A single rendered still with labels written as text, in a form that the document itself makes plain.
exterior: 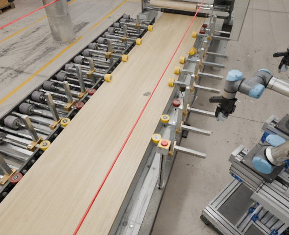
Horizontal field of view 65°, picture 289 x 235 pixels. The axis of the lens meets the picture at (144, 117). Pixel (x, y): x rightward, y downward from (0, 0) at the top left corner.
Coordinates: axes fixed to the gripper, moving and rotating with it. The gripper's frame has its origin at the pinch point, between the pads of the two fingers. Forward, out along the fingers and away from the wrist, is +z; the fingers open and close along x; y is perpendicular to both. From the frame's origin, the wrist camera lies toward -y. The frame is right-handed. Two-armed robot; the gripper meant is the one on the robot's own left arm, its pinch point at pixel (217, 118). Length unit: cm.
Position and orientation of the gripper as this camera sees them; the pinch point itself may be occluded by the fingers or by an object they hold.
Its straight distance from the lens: 150.5
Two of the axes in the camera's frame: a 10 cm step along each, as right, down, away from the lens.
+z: 0.0, 7.2, 6.9
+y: 6.6, 5.2, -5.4
